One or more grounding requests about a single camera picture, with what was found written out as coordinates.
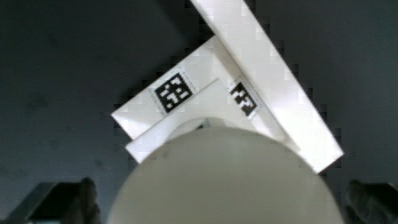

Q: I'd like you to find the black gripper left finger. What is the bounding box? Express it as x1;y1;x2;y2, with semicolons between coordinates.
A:
5;177;101;224

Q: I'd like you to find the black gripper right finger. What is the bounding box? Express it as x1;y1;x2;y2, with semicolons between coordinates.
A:
345;180;398;224

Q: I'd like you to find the white lamp bulb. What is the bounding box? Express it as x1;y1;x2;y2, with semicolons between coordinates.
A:
106;128;345;224

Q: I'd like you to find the white lamp base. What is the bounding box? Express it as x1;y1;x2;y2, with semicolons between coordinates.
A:
112;38;291;161

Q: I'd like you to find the white table border frame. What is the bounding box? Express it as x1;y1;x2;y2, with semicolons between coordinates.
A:
190;0;343;173

